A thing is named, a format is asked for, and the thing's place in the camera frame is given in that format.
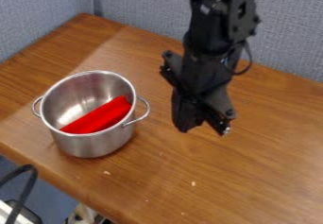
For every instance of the stainless steel pot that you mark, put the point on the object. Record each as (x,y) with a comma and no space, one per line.
(73,97)

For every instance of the red block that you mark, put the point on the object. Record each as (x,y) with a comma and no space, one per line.
(101,118)

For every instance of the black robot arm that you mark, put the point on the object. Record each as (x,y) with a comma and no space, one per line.
(220,23)

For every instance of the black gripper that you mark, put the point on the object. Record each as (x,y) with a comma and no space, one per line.
(198,76)

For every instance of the white black object under table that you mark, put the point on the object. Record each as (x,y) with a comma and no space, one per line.
(82,215)

